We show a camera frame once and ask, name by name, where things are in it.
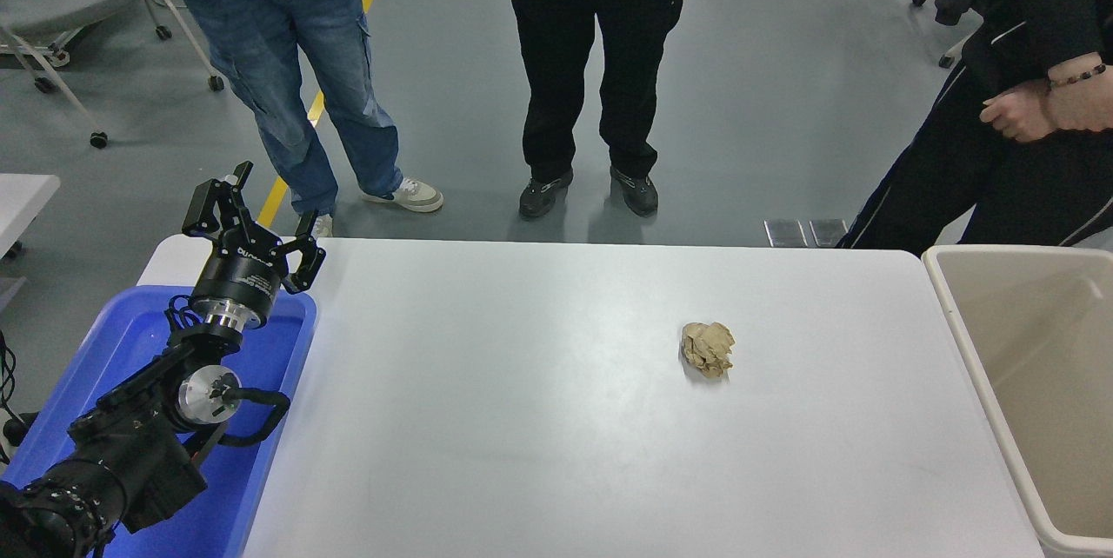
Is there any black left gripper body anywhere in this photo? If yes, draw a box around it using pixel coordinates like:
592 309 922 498
191 243 284 320

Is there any person's hand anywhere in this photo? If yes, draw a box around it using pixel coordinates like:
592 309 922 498
980 80 1061 144

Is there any person's hand with bracelet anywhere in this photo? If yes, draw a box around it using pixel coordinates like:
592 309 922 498
1048 73 1113 134

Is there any blue plastic tray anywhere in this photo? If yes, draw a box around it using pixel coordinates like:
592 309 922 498
0 283 319 558

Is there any person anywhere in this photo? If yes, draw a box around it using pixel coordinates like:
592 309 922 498
496 0 714 220
113 0 444 239
839 0 1113 256

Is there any white side table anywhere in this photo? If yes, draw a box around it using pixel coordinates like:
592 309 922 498
0 173 62 259

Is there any crumpled tan paper ball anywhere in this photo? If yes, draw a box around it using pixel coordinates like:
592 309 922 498
681 322 736 381

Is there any large pale plastic bin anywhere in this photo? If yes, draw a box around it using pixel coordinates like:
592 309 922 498
922 243 1113 558

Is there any black cable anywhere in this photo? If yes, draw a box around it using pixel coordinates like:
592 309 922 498
0 328 40 465

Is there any dark beaded bracelet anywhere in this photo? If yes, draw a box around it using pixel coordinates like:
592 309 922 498
1048 63 1108 90

